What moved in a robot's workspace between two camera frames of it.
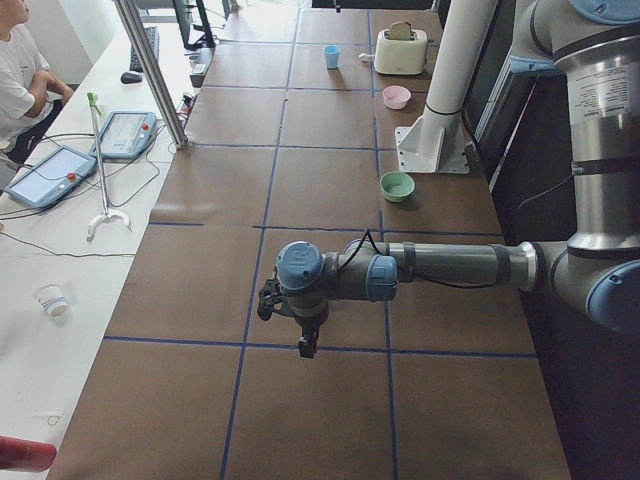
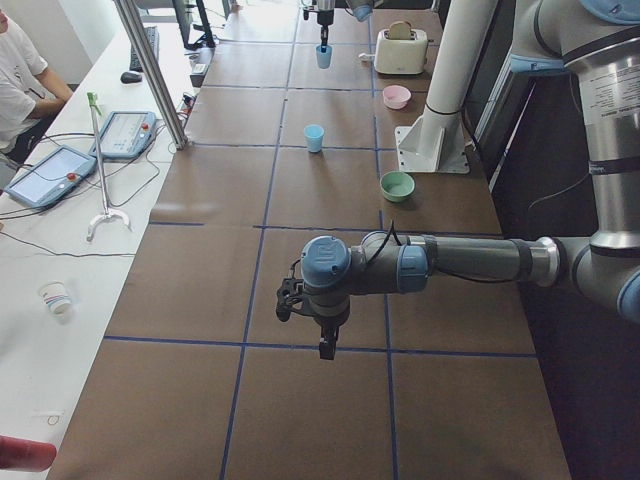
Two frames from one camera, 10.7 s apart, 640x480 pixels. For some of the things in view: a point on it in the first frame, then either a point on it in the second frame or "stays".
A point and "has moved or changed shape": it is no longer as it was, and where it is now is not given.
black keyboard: x=152 y=34 stays
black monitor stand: x=206 y=40 stays
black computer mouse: x=130 y=78 stays
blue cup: x=332 y=56 has moved or changed shape
